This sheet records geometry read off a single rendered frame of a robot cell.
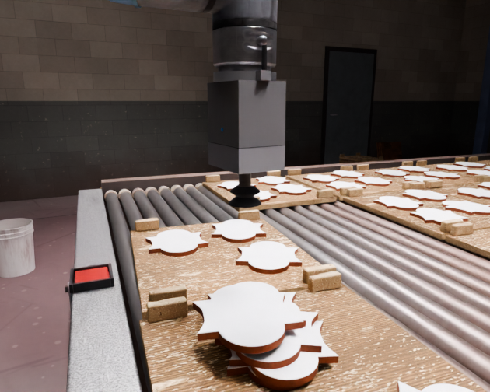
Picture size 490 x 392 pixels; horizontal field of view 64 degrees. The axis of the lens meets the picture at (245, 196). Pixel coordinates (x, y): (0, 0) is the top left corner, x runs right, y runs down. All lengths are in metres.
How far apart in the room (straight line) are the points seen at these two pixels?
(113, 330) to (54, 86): 5.15
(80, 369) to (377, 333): 0.40
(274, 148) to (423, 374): 0.32
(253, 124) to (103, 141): 5.31
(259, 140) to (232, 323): 0.22
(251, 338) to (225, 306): 0.08
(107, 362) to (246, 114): 0.37
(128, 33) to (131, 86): 0.67
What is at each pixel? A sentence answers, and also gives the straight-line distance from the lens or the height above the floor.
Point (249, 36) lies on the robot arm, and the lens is 0.46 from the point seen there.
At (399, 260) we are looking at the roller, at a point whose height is 0.92.
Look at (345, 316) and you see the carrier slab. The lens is 0.63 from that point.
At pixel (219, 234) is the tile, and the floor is 0.94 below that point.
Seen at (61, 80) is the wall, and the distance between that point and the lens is 5.69.
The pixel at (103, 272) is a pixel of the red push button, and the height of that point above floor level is 0.93.
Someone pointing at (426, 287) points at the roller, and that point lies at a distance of 0.81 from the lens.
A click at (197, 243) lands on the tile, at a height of 0.95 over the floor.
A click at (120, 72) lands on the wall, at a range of 5.75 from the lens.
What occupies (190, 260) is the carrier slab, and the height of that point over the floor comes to 0.94.
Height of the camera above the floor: 1.25
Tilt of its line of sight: 14 degrees down
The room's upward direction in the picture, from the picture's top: straight up
